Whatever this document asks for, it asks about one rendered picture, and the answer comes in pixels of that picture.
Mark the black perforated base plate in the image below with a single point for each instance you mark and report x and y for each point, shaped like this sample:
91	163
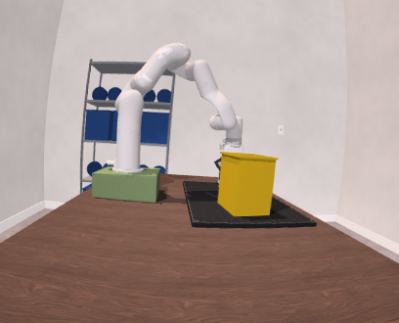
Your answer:
204	211

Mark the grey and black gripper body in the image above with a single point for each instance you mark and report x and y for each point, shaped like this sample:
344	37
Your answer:
233	148

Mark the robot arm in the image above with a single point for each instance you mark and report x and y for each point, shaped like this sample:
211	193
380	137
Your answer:
131	103

